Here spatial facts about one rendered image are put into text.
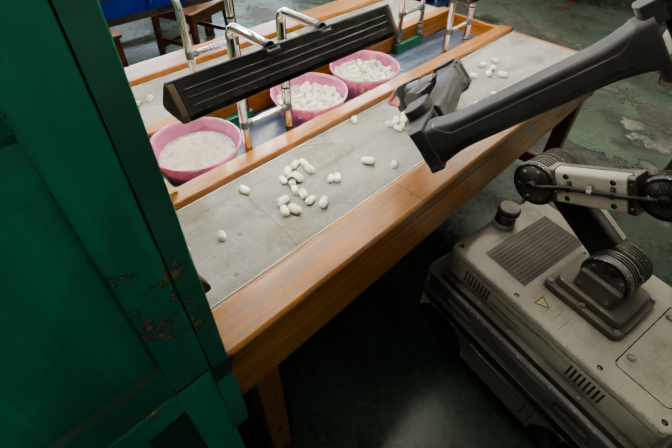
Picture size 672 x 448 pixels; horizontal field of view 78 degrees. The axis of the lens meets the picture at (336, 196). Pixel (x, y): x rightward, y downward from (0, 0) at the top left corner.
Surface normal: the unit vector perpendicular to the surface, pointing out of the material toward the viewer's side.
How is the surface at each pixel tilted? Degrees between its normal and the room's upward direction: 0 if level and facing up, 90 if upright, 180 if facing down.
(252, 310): 0
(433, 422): 0
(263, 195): 0
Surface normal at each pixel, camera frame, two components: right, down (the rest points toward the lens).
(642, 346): 0.01, -0.73
